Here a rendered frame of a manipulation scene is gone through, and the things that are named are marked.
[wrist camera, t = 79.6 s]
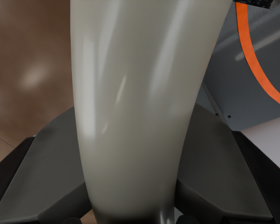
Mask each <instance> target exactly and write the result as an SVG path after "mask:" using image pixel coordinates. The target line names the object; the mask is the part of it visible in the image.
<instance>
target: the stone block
mask: <svg viewBox="0 0 280 224"><path fill-rule="evenodd" d="M233 1H234V2H238V3H243V4H248V5H252V6H257V7H261V8H267V9H270V8H272V7H274V6H275V5H277V4H279V3H280V0H233Z"/></svg>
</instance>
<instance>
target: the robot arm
mask: <svg viewBox="0 0 280 224"><path fill-rule="evenodd" d="M174 207H175V208H177V209H178V210H179V211H180V212H182V213H183V215H181V216H179V217H178V219H177V222H176V224H280V168H279V167H278V166H277V165H276V164H275V163H274V162H273V161H272V160H271V159H270V158H269V157H267V156H266V155H265V154H264V153H263V152H262V151H261V150H260V149H259V148H258V147H257V146H256V145H255V144H253V143H252V141H250V140H249V139H248V138H247V137H246V136H245V135H244V134H243V133H242V132H241V131H233V130H232V129H231V128H229V127H228V126H227V125H226V124H225V123H224V122H223V121H222V120H221V119H220V118H218V117H217V116H216V115H214V114H213V113H212V112H210V111H209V110H207V109H205V108H203V107H202V106H200V105H199V104H197V103H195V106H194V109H193V111H192V115H191V119H190V122H189V125H188V129H187V133H186V137H185V140H184V145H183V149H182V153H181V157H180V163H179V168H178V174H177V180H176V192H175V206H174ZM91 209H92V207H91V203H90V200H89V197H88V191H87V188H86V184H85V180H84V174H83V169H82V164H81V159H80V150H79V144H78V138H77V129H76V117H75V109H74V106H73V107H71V108H70V109H68V110H67V111H65V112H63V113H62V114H60V115H59V116H57V117H56V118H55V119H53V120H52V121H51V122H49V123H48V124H47V125H46V126H45V127H43V128H42V129H41V130H40V131H39V132H38V133H37V134H36V135H35V136H34V137H27V138H25V139H24V140H23V141H22V142H21V143H20V144H19V145H18V146H17V147H16V148H15V149H13V150H12V151H11V152H10V153H9V154H8V155H7V156H6V157H5V158H4V159H3V160H2V161H0V224H82V222H81V220H80V219H81V218H82V217H83V216H84V215H86V214H87V213H88V212H89V211H90V210H91Z"/></svg>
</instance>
